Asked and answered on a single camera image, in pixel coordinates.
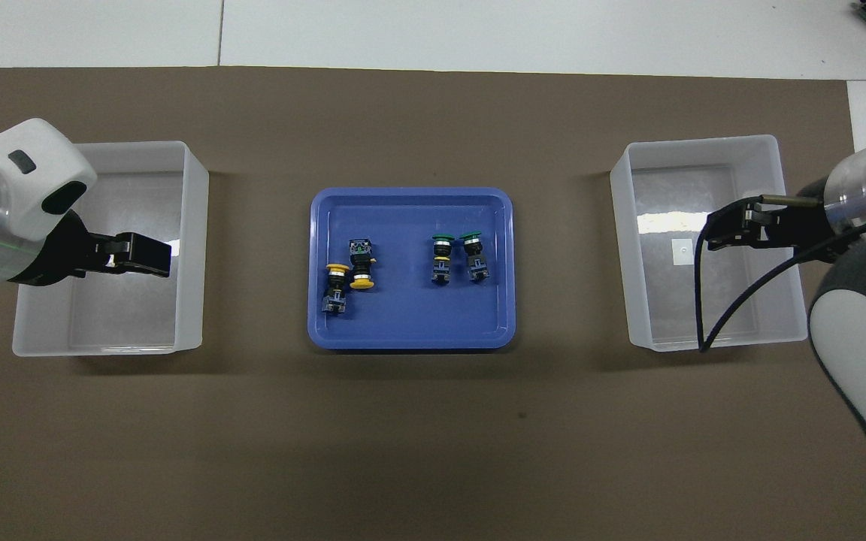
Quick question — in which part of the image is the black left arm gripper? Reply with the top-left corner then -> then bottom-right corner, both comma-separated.
11,210 -> 173,289

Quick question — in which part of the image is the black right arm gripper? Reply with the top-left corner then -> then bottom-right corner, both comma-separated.
706,196 -> 841,262

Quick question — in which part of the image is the yellow push button switch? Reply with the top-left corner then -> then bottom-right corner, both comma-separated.
347,238 -> 378,291
323,262 -> 352,316

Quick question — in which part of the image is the green push button switch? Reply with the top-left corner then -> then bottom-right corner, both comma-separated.
459,231 -> 489,285
431,234 -> 456,287

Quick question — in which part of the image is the translucent white plastic box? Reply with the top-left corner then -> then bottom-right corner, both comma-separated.
12,141 -> 210,358
610,134 -> 810,353

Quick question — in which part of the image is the blue plastic tray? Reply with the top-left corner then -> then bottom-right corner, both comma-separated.
307,186 -> 518,352

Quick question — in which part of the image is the brown table mat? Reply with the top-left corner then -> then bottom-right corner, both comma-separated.
0,66 -> 866,541

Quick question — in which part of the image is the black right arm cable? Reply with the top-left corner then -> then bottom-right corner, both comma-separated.
695,195 -> 866,353

